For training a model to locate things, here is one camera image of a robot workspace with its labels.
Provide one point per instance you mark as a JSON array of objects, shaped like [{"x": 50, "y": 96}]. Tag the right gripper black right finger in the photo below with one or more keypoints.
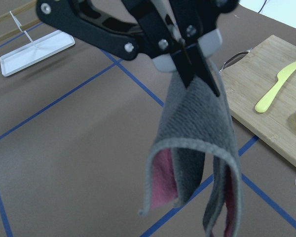
[{"x": 198, "y": 38}]

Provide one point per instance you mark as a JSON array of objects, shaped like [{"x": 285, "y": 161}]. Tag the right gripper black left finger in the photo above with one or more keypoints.
[{"x": 153, "y": 34}]

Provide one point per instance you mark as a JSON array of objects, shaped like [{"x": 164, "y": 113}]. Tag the yellow plastic knife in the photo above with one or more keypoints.
[{"x": 264, "y": 103}]

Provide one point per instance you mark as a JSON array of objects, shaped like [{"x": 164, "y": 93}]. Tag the bamboo cutting board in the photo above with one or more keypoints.
[{"x": 261, "y": 92}]

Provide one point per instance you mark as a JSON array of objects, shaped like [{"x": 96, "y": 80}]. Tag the grey cleaning cloth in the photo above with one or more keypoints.
[{"x": 193, "y": 124}]

